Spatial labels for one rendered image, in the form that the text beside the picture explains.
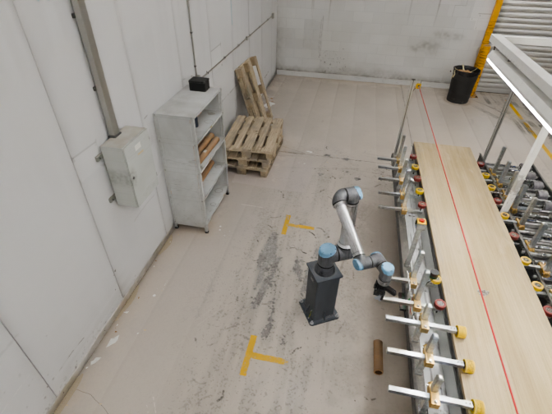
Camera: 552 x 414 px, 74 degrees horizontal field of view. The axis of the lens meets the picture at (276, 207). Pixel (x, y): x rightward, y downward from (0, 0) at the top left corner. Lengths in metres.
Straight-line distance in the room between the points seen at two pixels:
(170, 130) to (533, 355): 3.59
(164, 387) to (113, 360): 0.56
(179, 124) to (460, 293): 2.99
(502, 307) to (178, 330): 2.76
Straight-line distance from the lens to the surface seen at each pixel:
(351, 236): 2.79
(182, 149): 4.09
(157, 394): 3.54
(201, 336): 3.73
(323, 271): 3.33
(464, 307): 3.10
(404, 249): 3.66
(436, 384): 2.47
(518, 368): 2.95
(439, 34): 9.94
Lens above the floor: 3.09
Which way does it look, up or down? 38 degrees down
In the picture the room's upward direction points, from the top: 1 degrees clockwise
